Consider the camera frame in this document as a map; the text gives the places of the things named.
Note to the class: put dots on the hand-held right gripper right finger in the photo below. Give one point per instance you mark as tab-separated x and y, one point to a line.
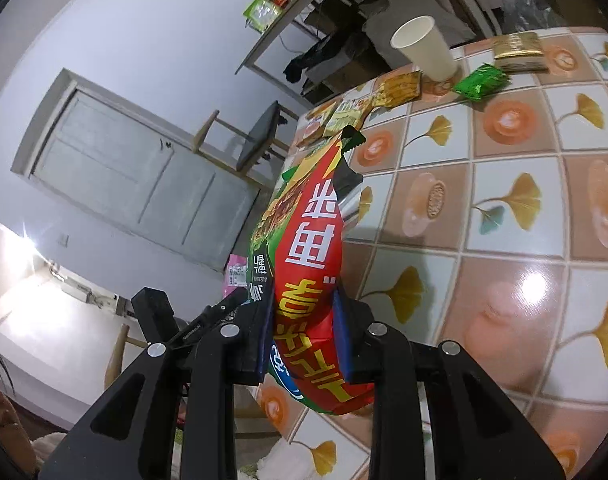
341	340

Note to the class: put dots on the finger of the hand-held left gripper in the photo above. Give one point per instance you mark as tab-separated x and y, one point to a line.
204	322

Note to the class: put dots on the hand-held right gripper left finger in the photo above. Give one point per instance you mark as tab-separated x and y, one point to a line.
265	340

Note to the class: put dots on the green and red chip bag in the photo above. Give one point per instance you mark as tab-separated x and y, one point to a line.
309	270

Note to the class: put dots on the pink purple snack packet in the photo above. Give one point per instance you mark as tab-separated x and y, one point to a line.
236	277

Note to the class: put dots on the light wooden chair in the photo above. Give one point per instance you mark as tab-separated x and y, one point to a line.
116	360

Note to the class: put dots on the grey panel door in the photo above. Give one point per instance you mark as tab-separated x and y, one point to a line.
134	175

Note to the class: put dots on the person's head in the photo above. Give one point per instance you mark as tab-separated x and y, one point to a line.
4	410

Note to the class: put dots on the patterned tablecloth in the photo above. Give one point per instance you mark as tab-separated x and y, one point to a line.
509	260

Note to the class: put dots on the wooden chair black seat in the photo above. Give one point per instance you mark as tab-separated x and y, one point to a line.
256	135

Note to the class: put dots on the red yellow snack packet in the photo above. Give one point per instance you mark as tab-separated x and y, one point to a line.
314	127

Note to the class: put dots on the brown gold snack packet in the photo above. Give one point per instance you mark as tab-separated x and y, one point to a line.
398	90

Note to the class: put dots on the black cloth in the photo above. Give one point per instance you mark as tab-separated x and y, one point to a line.
324	55

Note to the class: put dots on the small green packet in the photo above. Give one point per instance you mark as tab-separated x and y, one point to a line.
481	82

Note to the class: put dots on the white paper cup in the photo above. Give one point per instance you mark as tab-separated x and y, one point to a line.
424	47

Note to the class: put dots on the long grey desk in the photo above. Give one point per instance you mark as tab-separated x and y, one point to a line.
289	20

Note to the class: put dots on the green snack bag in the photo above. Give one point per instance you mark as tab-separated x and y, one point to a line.
261	12

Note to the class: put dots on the gold foil packet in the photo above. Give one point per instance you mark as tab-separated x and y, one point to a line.
519	50

